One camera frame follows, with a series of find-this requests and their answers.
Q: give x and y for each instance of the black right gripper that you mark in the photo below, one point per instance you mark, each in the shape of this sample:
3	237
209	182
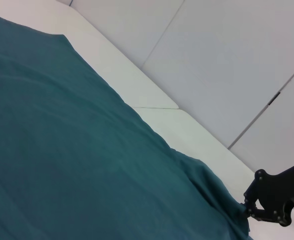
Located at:
274	190

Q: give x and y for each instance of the teal blue shirt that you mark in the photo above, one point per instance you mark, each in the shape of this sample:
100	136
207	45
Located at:
74	137

